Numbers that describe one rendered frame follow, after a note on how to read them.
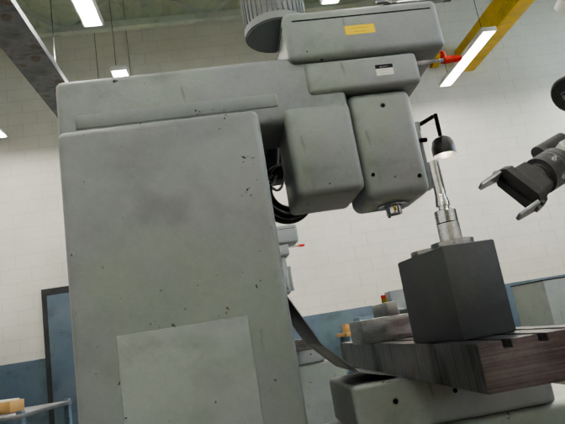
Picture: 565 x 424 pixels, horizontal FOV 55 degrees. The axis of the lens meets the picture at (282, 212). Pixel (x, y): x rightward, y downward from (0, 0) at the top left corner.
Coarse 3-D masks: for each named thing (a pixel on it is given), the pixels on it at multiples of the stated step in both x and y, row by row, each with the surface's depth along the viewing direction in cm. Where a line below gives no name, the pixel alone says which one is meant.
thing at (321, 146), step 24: (288, 120) 150; (312, 120) 150; (336, 120) 151; (288, 144) 149; (312, 144) 148; (336, 144) 149; (288, 168) 155; (312, 168) 147; (336, 168) 147; (360, 168) 149; (288, 192) 162; (312, 192) 146; (336, 192) 147
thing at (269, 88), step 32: (256, 64) 154; (288, 64) 155; (64, 96) 147; (96, 96) 148; (128, 96) 148; (160, 96) 149; (192, 96) 150; (224, 96) 151; (256, 96) 151; (288, 96) 152; (320, 96) 153; (64, 128) 145; (96, 128) 146
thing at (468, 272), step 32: (416, 256) 119; (448, 256) 107; (480, 256) 109; (416, 288) 120; (448, 288) 107; (480, 288) 107; (416, 320) 122; (448, 320) 108; (480, 320) 105; (512, 320) 107
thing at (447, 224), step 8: (440, 216) 115; (448, 216) 114; (456, 216) 115; (440, 224) 115; (448, 224) 114; (456, 224) 114; (440, 232) 115; (448, 232) 113; (456, 232) 113; (440, 240) 115
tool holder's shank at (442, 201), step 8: (432, 168) 118; (440, 168) 118; (432, 176) 118; (440, 176) 118; (432, 184) 118; (440, 184) 117; (440, 192) 116; (440, 200) 116; (448, 200) 116; (440, 208) 116
